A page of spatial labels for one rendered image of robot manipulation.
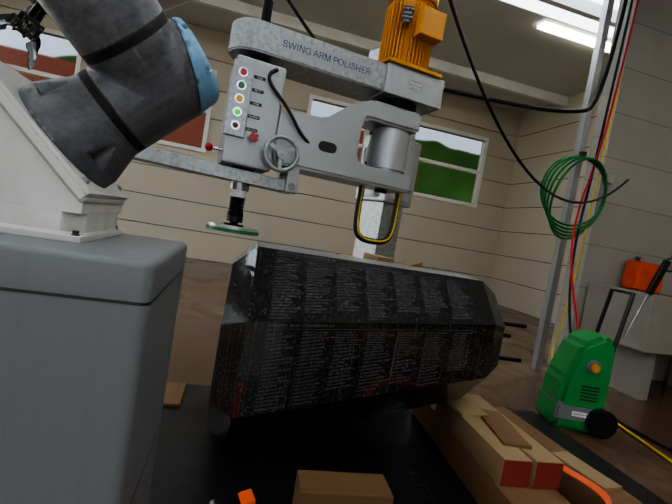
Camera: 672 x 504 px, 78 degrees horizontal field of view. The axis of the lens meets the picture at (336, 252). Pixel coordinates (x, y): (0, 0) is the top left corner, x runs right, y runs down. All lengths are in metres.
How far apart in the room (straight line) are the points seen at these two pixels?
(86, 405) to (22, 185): 0.33
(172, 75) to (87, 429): 0.54
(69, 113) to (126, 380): 0.41
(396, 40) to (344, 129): 0.49
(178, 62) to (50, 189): 0.28
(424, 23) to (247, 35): 0.77
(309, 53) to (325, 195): 6.21
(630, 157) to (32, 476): 4.65
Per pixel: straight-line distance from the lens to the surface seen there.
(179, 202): 7.87
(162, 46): 0.78
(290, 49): 1.86
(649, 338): 4.10
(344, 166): 1.85
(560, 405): 2.92
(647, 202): 4.89
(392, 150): 1.97
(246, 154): 1.73
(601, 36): 4.61
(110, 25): 0.76
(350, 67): 1.93
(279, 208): 7.84
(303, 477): 1.52
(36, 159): 0.76
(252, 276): 1.54
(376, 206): 2.58
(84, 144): 0.77
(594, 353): 2.92
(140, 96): 0.77
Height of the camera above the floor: 0.94
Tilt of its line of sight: 3 degrees down
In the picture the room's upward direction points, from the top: 10 degrees clockwise
